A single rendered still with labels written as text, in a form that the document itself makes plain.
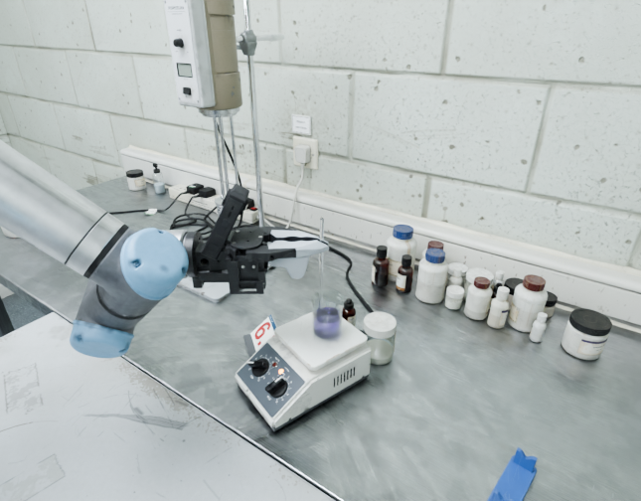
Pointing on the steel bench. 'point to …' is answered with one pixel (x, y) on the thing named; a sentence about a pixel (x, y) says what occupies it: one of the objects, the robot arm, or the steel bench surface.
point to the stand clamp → (253, 41)
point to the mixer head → (205, 55)
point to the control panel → (270, 380)
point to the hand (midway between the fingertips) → (320, 242)
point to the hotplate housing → (310, 397)
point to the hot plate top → (296, 335)
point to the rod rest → (515, 478)
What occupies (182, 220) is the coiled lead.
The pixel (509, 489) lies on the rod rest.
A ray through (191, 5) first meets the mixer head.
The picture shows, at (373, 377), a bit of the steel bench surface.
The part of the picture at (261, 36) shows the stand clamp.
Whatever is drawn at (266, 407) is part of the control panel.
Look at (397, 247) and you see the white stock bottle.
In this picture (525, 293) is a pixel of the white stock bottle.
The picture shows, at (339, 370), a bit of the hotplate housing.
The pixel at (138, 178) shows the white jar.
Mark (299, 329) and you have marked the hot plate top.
